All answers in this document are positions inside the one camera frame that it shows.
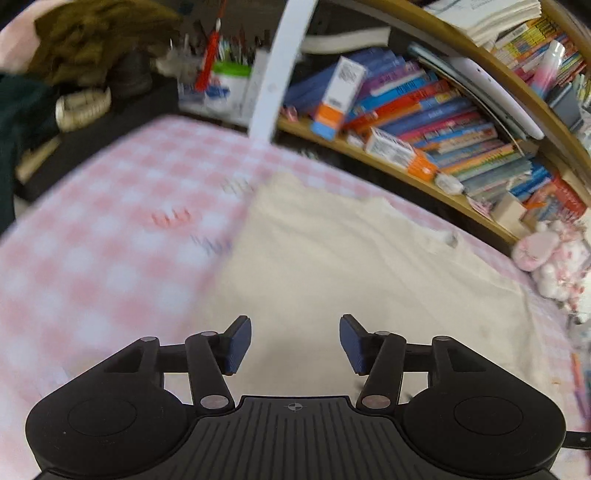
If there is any wooden bookshelf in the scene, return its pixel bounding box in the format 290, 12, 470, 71
277, 0, 591, 245

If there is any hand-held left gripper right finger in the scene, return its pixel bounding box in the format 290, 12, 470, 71
339, 314, 495, 411

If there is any small beige box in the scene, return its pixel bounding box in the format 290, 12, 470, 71
491, 191, 527, 232

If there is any flat orange white box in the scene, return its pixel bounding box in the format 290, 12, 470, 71
365, 127, 439, 182

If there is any olive green garment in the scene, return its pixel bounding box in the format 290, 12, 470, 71
28, 0, 183, 86

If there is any pink white bottle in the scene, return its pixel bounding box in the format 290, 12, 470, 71
531, 41, 566, 90

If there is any white folded cloth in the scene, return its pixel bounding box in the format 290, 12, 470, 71
302, 27, 391, 54

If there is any cream t-shirt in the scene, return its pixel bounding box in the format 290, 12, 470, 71
203, 173, 546, 407

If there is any pink plush toy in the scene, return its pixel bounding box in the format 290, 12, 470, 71
512, 220, 591, 301

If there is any small white object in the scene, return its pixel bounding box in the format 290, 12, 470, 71
434, 173, 464, 195

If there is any pink garment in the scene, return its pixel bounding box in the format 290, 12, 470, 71
0, 0, 47, 70

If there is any stack of white papers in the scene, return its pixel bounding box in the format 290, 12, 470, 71
422, 0, 542, 46

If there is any cream webbing strap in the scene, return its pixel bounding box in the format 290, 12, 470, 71
55, 88, 112, 130

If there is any pink checked tablecloth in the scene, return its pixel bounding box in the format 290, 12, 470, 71
0, 115, 591, 476

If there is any white jar with green lid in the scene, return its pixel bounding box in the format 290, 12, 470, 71
203, 62, 252, 116

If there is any white flat tablet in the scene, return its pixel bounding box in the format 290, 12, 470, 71
409, 44, 546, 139

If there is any tall white orange box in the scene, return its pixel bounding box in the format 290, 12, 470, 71
311, 56, 368, 139

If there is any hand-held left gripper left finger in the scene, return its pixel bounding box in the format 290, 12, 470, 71
99, 315, 253, 411

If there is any row of colourful books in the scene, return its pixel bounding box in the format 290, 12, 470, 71
284, 46, 589, 227

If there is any white post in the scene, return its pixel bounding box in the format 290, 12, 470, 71
249, 0, 319, 141

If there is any red bottle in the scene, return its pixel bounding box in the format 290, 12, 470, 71
194, 2, 227, 93

